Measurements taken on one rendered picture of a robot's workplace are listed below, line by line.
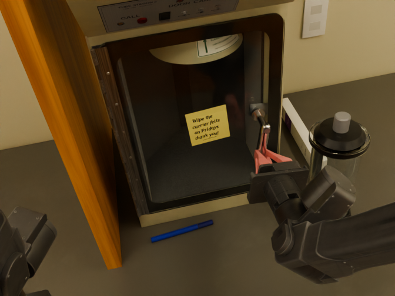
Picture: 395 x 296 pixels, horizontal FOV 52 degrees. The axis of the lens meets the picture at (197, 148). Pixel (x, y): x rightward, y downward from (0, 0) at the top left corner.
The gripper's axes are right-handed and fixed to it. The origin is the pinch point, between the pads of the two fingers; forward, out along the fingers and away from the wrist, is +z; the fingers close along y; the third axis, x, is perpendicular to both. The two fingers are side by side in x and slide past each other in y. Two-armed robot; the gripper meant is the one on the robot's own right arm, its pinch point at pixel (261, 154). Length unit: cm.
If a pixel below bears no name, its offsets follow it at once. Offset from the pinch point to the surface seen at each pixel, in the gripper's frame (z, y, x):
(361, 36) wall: 49, -49, 0
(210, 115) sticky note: 4.5, 9.2, -6.9
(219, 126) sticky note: 4.6, 7.2, -4.1
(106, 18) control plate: -1.5, 25.8, -27.9
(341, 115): -1.9, -13.3, -8.6
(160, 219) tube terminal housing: 6.4, 18.7, 21.1
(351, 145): -6.1, -13.9, -4.9
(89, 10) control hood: -3.5, 27.9, -29.7
